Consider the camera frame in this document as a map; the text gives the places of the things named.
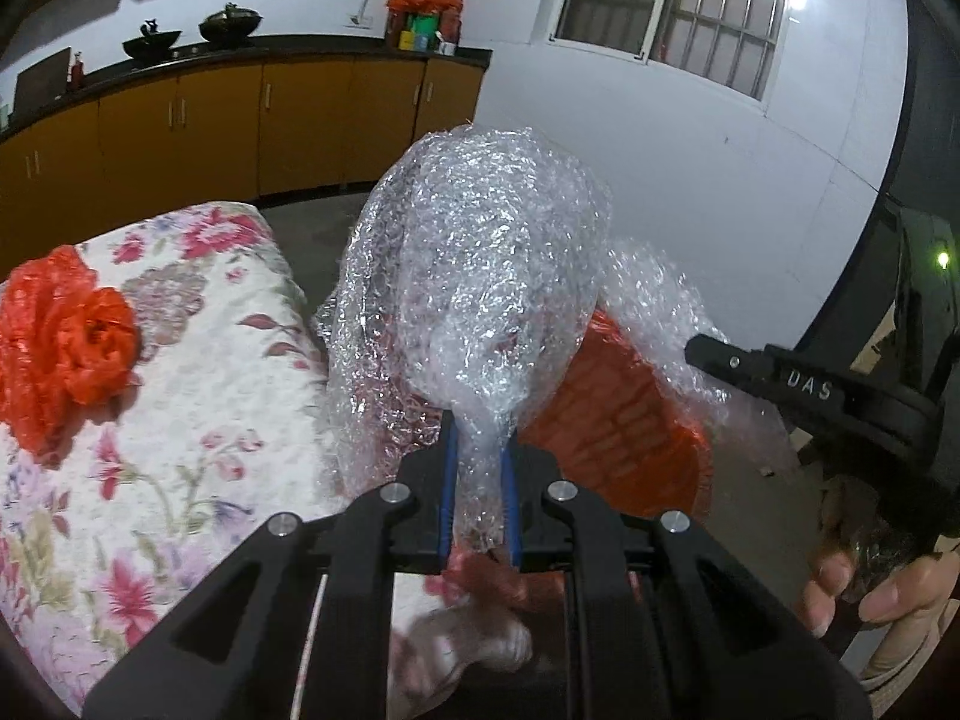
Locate wooden lower cabinets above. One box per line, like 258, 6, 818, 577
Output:
0, 56, 487, 203

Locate black kitchen countertop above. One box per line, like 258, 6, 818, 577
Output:
0, 45, 492, 143

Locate clear bubble wrap sheet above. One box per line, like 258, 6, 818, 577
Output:
311, 124, 800, 560

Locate red plastic bag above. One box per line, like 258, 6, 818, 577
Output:
0, 244, 143, 458

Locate black wok with lid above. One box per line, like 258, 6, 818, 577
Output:
199, 4, 263, 42

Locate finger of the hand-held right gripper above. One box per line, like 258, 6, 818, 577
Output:
684, 334, 778, 392

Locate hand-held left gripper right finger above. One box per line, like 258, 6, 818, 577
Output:
499, 435, 875, 720

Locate black wok with handle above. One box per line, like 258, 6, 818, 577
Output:
122, 19, 183, 59

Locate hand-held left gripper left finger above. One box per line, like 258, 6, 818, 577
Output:
82, 409, 460, 720

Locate red bag with containers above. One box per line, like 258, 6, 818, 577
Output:
386, 7, 462, 55

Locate floral tablecloth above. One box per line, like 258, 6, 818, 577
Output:
0, 200, 443, 717

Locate orange plastic waste basket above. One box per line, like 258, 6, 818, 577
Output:
322, 307, 713, 520

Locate person's right hand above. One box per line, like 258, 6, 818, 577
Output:
801, 487, 960, 638

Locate dark cutting board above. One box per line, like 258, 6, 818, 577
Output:
13, 47, 72, 121

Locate barred window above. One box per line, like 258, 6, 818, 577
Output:
551, 0, 794, 102

